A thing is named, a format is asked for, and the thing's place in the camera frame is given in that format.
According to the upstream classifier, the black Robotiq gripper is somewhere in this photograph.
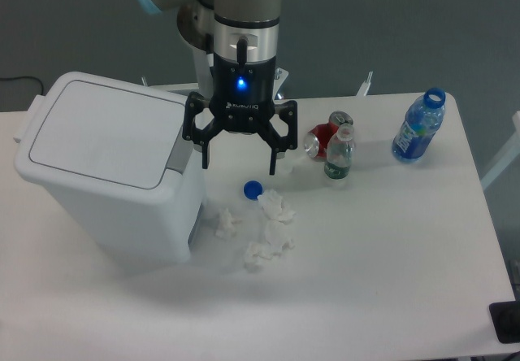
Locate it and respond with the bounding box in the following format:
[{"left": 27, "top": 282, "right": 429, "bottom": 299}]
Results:
[{"left": 181, "top": 54, "right": 299, "bottom": 176}]

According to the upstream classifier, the white trash can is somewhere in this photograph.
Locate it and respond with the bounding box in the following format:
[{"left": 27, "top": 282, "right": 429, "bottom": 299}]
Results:
[{"left": 14, "top": 72, "right": 206, "bottom": 263}]

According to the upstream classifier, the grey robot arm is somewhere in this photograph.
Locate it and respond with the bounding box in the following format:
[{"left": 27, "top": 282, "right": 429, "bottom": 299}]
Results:
[{"left": 138, "top": 0, "right": 297, "bottom": 174}]

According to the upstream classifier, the crushed red soda can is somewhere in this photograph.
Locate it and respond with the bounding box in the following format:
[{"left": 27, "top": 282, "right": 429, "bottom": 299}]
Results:
[{"left": 303, "top": 111, "right": 353, "bottom": 162}]

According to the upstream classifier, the crumpled tissue near can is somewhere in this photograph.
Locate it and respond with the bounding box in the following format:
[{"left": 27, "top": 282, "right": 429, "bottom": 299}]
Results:
[{"left": 214, "top": 208, "right": 242, "bottom": 240}]

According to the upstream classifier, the blue bottle cap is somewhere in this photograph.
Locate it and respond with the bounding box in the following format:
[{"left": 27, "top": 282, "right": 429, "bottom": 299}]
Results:
[{"left": 243, "top": 180, "right": 263, "bottom": 201}]

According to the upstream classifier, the crumpled tissue upper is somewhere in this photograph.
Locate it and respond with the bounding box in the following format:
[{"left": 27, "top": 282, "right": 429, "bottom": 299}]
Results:
[{"left": 258, "top": 189, "right": 296, "bottom": 224}]

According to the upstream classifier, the clear green-label bottle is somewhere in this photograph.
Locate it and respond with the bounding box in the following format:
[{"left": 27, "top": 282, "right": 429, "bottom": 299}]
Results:
[{"left": 324, "top": 123, "right": 355, "bottom": 180}]

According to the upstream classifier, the crumpled tissue lower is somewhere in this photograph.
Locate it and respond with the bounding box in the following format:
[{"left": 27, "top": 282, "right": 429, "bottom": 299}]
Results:
[{"left": 244, "top": 220, "right": 295, "bottom": 272}]

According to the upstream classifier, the blue plastic bottle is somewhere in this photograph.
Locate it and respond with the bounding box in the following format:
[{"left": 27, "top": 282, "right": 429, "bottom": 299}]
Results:
[{"left": 392, "top": 88, "right": 446, "bottom": 163}]

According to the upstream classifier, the black device at edge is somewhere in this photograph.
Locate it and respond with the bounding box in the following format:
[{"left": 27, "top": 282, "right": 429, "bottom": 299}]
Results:
[{"left": 489, "top": 301, "right": 519, "bottom": 344}]

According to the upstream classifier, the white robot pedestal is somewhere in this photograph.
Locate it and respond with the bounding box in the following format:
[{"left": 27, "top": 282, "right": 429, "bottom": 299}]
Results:
[{"left": 151, "top": 49, "right": 288, "bottom": 101}]

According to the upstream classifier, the black floor cable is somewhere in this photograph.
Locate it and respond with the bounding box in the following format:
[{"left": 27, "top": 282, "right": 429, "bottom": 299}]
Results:
[{"left": 0, "top": 75, "right": 45, "bottom": 96}]

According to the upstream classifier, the white frame at right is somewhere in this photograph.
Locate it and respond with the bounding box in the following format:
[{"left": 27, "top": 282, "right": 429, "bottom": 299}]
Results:
[{"left": 480, "top": 111, "right": 519, "bottom": 191}]

